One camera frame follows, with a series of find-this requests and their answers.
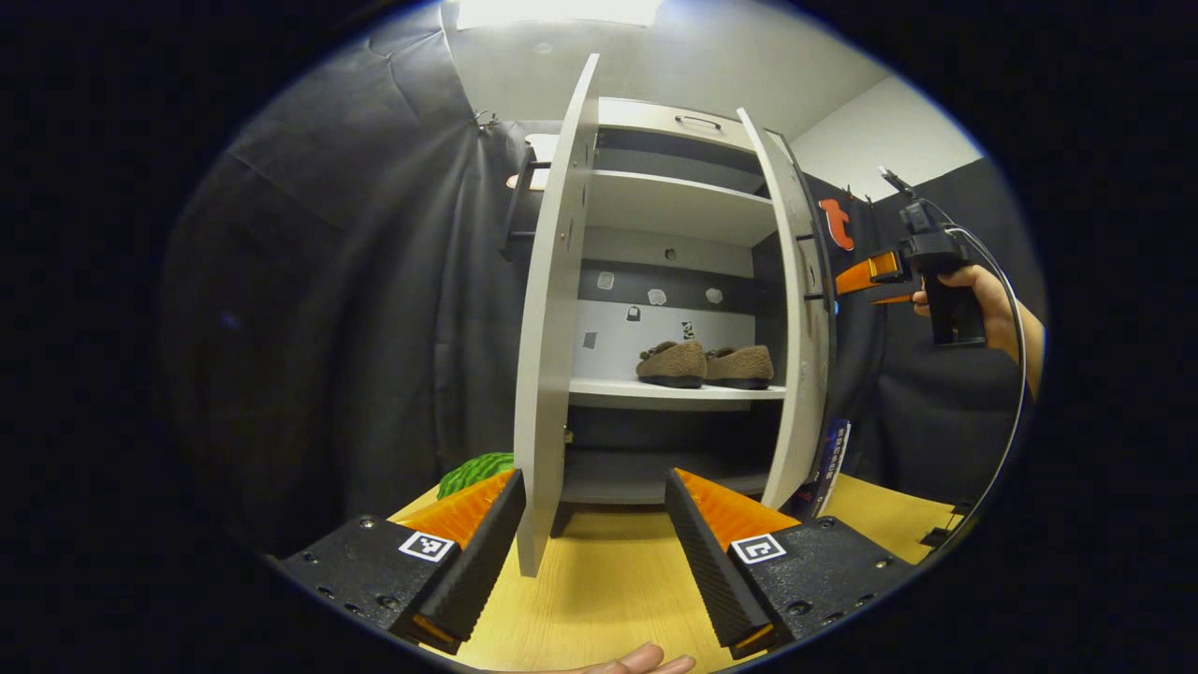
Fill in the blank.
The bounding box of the brown fuzzy shoe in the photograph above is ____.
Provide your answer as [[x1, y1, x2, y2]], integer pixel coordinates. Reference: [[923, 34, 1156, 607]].
[[704, 344, 776, 390], [636, 340, 709, 388]]

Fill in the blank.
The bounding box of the watermelon slice plush toy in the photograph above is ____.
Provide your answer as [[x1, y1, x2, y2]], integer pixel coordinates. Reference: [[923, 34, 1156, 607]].
[[436, 452, 517, 501]]

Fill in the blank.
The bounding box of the white cabinet door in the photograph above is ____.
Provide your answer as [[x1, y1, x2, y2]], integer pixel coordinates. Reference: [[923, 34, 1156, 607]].
[[513, 53, 602, 578], [737, 106, 837, 511]]

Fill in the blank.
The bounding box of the white shoe cabinet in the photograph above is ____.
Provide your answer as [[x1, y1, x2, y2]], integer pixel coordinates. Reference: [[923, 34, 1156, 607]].
[[501, 53, 839, 578]]

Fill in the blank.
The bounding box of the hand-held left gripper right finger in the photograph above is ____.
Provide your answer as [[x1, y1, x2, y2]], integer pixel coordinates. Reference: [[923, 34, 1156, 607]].
[[663, 466, 914, 661]]

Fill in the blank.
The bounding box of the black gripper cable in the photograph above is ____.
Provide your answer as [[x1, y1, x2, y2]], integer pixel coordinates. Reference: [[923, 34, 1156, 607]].
[[943, 225, 1029, 553]]

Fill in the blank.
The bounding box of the dark blue box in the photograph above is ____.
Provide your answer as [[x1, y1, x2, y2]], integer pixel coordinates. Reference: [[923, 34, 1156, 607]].
[[805, 418, 854, 519]]

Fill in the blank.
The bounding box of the ceiling light panel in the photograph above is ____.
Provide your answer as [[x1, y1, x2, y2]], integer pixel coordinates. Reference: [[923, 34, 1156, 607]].
[[456, 0, 664, 29]]

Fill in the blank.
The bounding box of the black backdrop cloth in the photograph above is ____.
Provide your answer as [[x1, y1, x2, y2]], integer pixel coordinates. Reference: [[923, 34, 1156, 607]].
[[154, 5, 1049, 563]]

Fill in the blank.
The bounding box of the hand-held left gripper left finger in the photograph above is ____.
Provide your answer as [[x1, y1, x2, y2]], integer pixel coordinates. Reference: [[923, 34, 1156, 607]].
[[271, 468, 527, 656]]

